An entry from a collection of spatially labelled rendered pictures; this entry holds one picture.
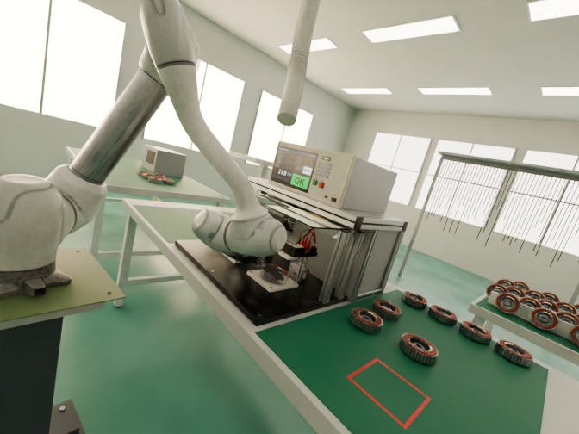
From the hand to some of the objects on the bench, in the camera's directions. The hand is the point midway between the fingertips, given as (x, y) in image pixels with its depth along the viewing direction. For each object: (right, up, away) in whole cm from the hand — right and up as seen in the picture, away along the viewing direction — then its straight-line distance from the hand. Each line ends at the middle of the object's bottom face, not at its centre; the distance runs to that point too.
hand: (273, 272), depth 109 cm
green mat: (-36, +17, +70) cm, 80 cm away
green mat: (+50, -23, -18) cm, 58 cm away
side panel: (+40, -14, +16) cm, 46 cm away
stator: (0, -2, +1) cm, 2 cm away
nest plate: (-1, -3, +1) cm, 3 cm away
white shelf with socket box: (-28, +24, +112) cm, 118 cm away
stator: (+33, -17, -10) cm, 38 cm away
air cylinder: (+10, -4, +11) cm, 15 cm away
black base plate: (-8, -2, +10) cm, 13 cm away
